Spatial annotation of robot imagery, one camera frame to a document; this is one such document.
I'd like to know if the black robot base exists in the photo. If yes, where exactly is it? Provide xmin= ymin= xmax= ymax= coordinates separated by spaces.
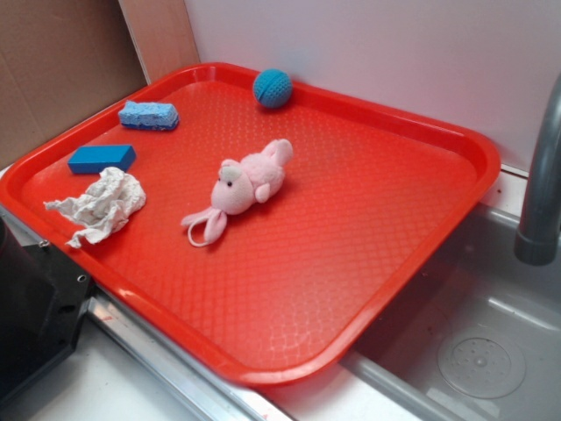
xmin=1 ymin=222 xmax=94 ymax=407

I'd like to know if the blue rectangular block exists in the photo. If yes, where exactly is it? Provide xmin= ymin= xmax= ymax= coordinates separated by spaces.
xmin=67 ymin=145 xmax=137 ymax=175

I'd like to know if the pink plush bunny toy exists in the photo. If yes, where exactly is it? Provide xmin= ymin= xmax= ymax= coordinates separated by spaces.
xmin=181 ymin=139 xmax=294 ymax=247

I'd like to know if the red plastic tray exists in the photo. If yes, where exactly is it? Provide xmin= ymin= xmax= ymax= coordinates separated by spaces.
xmin=1 ymin=63 xmax=501 ymax=386

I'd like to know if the blue knitted ball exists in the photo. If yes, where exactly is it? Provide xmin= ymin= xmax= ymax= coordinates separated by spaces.
xmin=252 ymin=68 xmax=293 ymax=109

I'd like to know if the blue sponge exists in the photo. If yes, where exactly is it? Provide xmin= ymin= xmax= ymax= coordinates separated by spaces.
xmin=118 ymin=101 xmax=180 ymax=131

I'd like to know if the crumpled white paper towel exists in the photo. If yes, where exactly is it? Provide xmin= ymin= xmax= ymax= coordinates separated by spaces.
xmin=44 ymin=167 xmax=146 ymax=249

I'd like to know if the light wooden board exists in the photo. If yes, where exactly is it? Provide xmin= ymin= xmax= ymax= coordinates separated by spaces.
xmin=118 ymin=0 xmax=200 ymax=83

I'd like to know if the grey plastic sink basin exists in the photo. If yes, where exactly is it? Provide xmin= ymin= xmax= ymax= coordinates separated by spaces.
xmin=266 ymin=202 xmax=561 ymax=421

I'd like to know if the grey faucet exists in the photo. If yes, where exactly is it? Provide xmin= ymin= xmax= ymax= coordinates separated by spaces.
xmin=515 ymin=80 xmax=560 ymax=266

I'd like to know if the brown cardboard panel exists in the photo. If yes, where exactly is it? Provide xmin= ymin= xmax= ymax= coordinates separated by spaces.
xmin=1 ymin=1 xmax=146 ymax=168

